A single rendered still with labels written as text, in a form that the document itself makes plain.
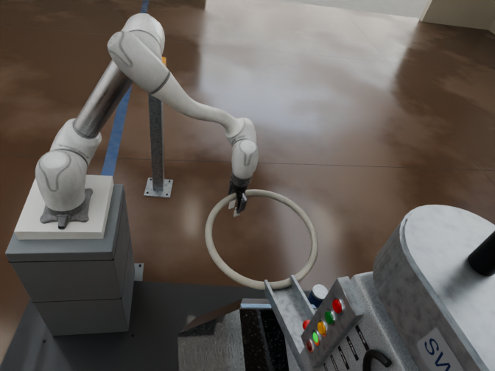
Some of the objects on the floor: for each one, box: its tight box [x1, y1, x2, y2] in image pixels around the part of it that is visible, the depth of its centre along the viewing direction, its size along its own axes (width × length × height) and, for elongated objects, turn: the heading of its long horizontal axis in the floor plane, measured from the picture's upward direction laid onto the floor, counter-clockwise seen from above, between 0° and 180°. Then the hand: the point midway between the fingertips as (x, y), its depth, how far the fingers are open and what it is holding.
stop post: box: [144, 57, 173, 198], centre depth 244 cm, size 20×20×109 cm
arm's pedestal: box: [5, 184, 144, 343], centre depth 182 cm, size 50×50×80 cm
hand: (234, 207), depth 168 cm, fingers closed on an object, 4 cm apart
